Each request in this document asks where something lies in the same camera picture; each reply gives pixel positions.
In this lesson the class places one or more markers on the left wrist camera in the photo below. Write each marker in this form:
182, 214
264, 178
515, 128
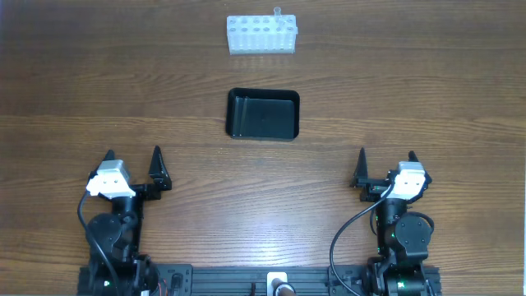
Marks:
111, 178

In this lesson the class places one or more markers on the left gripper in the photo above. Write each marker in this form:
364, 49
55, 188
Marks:
148, 192

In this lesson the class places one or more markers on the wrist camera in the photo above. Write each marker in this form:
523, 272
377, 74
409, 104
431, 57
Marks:
409, 178
111, 178

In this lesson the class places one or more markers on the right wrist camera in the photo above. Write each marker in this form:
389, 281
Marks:
409, 178

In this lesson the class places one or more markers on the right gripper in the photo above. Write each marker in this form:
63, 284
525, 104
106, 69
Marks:
372, 189

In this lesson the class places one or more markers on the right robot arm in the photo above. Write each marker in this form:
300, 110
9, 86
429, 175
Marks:
411, 238

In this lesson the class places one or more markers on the clear test tube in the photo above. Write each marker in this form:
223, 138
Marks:
278, 12
243, 117

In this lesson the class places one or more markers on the mounting rail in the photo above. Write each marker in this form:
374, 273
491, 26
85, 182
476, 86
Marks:
230, 279

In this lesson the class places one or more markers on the white test tube rack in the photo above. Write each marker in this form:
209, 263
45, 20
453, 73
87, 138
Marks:
259, 41

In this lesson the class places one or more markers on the black tray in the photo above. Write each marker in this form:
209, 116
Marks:
271, 119

